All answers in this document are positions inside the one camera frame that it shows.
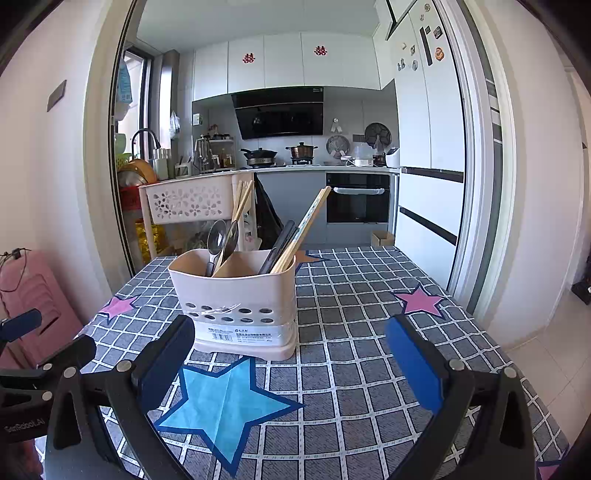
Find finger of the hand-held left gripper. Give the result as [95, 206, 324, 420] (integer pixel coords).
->
[0, 335, 97, 393]
[0, 308, 44, 343]

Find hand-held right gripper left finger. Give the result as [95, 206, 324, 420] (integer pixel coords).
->
[44, 314, 197, 480]

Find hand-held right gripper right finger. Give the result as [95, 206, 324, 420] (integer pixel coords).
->
[385, 314, 536, 480]

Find pale plastic utensil holder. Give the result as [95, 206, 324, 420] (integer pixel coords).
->
[168, 248, 298, 361]

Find dark translucent plastic spoon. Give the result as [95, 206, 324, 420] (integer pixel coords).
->
[205, 219, 228, 278]
[217, 220, 240, 273]

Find black chopstick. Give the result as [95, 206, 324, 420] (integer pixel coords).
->
[257, 220, 291, 276]
[265, 222, 297, 275]

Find patterned wooden chopstick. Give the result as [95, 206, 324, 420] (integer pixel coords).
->
[270, 186, 333, 274]
[283, 187, 329, 266]

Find plain wooden chopstick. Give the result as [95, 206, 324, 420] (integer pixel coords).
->
[233, 180, 256, 229]
[231, 180, 250, 227]
[229, 180, 245, 224]

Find pink folded plastic stool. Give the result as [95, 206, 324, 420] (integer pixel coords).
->
[0, 249, 84, 365]

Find grey checked tablecloth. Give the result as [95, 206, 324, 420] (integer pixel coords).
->
[76, 246, 571, 480]

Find pink star paper cutout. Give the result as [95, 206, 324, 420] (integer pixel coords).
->
[392, 282, 451, 321]
[99, 295, 139, 324]

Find blue star paper cutout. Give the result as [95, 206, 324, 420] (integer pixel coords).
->
[154, 355, 305, 478]

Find gold foil package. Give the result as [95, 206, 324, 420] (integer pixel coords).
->
[135, 220, 167, 259]

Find orange star paper cutout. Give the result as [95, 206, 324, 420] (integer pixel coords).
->
[295, 249, 329, 271]

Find beige plastic basket cart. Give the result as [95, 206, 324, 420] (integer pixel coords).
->
[139, 172, 258, 264]

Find red box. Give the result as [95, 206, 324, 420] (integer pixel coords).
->
[119, 185, 144, 210]

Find black built-in oven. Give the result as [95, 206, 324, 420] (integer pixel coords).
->
[325, 173, 391, 225]

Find black plastic bag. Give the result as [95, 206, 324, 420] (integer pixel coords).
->
[255, 175, 284, 250]

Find orange bowl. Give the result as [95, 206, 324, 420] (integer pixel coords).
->
[117, 159, 158, 185]

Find grey kitchen counter cabinet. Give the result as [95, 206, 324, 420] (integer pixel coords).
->
[256, 166, 400, 247]

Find spice rack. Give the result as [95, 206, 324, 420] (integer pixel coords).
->
[194, 134, 236, 174]

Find kitchen faucet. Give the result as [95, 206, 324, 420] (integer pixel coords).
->
[130, 129, 162, 160]

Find copper cooking pot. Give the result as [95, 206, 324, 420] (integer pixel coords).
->
[286, 142, 318, 160]

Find white refrigerator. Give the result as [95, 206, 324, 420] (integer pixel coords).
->
[390, 0, 467, 287]

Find black range hood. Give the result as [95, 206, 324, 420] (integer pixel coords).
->
[231, 86, 325, 140]

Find group of fridge magnets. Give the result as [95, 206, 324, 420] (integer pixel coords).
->
[397, 2, 446, 72]

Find thin dark cable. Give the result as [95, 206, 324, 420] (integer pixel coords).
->
[0, 248, 33, 291]

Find grey wall switch plate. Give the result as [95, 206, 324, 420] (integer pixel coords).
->
[46, 80, 68, 113]

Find white wall cabinets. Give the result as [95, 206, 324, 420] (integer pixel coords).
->
[191, 31, 382, 102]

